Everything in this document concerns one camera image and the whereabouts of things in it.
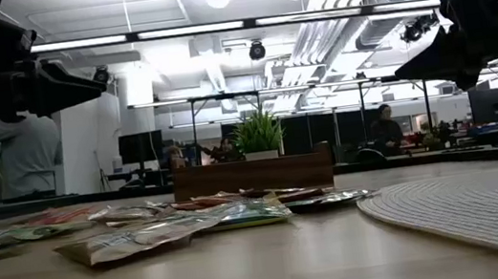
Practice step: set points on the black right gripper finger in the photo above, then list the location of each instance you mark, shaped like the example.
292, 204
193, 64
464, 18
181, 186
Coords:
436, 59
469, 80

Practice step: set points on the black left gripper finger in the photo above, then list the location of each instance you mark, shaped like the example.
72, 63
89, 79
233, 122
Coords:
64, 94
76, 75

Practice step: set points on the beige tea sachet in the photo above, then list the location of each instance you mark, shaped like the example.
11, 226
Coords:
123, 243
126, 213

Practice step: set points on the dark silver foil packet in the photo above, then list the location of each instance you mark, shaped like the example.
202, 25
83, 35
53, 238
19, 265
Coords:
329, 199

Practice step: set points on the dark wooden tea box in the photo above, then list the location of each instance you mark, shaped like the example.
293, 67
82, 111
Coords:
254, 177

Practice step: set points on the black computer monitor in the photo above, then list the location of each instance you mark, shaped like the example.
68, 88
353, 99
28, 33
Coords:
494, 105
140, 147

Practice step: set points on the black ceiling spotlight cluster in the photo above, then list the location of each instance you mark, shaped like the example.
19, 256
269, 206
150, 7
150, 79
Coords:
417, 28

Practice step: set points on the blue box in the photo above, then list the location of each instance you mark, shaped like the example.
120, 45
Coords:
484, 129

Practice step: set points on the small background plant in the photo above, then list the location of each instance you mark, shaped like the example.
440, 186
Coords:
431, 140

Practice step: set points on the white bottle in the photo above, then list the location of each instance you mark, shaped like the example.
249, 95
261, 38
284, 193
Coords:
117, 164

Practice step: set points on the black office chair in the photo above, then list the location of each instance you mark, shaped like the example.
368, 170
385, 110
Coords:
370, 155

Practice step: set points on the long led light bar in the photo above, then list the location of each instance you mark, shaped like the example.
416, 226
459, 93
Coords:
191, 30

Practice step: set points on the white round woven placemat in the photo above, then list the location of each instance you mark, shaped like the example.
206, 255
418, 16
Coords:
480, 210

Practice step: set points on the black office partition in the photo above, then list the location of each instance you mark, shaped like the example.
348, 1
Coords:
310, 131

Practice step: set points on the green potted plant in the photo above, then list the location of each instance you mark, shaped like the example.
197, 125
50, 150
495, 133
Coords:
257, 131

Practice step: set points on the black metal workstation frame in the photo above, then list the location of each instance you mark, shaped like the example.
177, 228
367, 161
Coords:
427, 106

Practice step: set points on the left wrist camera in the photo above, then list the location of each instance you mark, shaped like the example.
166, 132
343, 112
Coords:
10, 43

